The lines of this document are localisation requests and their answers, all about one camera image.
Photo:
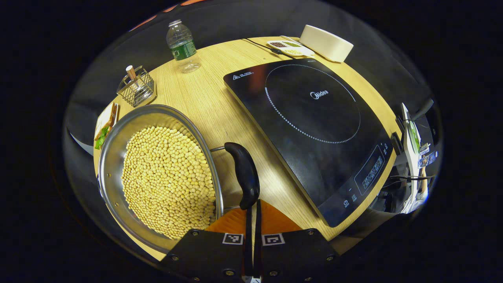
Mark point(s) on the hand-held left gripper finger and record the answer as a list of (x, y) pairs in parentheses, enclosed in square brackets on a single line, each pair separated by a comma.
[(249, 236), (257, 236)]

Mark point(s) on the steel pot with soybeans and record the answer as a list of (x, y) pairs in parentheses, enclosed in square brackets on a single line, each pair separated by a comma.
[(165, 181)]

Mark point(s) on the black induction cooktop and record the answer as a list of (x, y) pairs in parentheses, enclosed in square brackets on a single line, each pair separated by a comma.
[(314, 129)]

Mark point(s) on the white flat panel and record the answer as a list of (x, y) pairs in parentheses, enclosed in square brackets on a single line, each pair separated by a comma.
[(410, 157)]

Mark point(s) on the sandwich with lettuce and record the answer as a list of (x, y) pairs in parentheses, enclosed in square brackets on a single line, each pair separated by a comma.
[(104, 127)]

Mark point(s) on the white divided dish with beans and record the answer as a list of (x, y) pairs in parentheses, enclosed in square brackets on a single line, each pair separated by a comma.
[(290, 48)]

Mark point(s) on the clear plastic water bottle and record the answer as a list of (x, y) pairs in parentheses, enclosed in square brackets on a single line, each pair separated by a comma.
[(182, 49)]

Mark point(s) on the small bottle with wooden cap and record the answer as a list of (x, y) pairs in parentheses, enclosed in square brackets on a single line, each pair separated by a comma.
[(131, 74)]

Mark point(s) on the white toaster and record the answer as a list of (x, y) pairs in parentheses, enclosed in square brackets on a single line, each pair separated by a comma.
[(324, 43)]

